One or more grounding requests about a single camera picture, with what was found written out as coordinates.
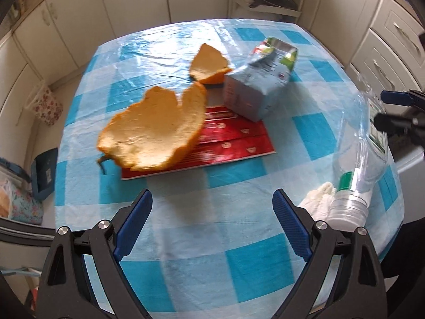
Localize floral cloth bag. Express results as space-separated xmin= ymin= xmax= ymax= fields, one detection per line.
xmin=0 ymin=177 xmax=44 ymax=225

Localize white door cabinets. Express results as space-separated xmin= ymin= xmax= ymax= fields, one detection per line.
xmin=10 ymin=0 xmax=233 ymax=74

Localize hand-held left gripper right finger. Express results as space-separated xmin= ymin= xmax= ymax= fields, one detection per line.
xmin=272 ymin=188 xmax=389 ymax=319

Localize blue dustpan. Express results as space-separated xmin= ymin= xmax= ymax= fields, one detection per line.
xmin=31 ymin=148 xmax=59 ymax=202

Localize clear plastic bottle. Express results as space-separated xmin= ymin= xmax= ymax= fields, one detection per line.
xmin=330 ymin=83 xmax=391 ymax=232

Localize white tissue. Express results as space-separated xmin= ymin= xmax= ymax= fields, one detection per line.
xmin=298 ymin=182 xmax=338 ymax=222

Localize floral wastebasket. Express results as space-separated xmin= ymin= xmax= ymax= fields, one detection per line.
xmin=28 ymin=82 xmax=64 ymax=127

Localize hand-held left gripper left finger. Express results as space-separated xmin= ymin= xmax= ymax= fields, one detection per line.
xmin=36 ymin=188 xmax=154 ymax=319

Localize small orange peel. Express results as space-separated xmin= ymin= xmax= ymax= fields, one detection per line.
xmin=189 ymin=43 xmax=233 ymax=85

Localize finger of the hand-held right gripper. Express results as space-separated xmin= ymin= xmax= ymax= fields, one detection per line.
xmin=381 ymin=89 xmax=425 ymax=111
xmin=373 ymin=112 xmax=425 ymax=148

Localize table with blue checked tablecloth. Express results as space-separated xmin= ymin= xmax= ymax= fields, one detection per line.
xmin=55 ymin=18 xmax=406 ymax=313

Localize grey drink carton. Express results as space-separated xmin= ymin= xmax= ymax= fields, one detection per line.
xmin=223 ymin=36 xmax=299 ymax=123

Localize large orange peel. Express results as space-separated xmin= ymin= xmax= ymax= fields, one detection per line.
xmin=96 ymin=82 xmax=207 ymax=173

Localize white drawer cabinet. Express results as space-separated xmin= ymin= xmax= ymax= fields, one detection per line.
xmin=309 ymin=0 xmax=425 ymax=91
xmin=0 ymin=30 xmax=44 ymax=130

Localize red flat carton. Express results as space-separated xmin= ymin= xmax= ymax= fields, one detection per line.
xmin=121 ymin=105 xmax=276 ymax=181

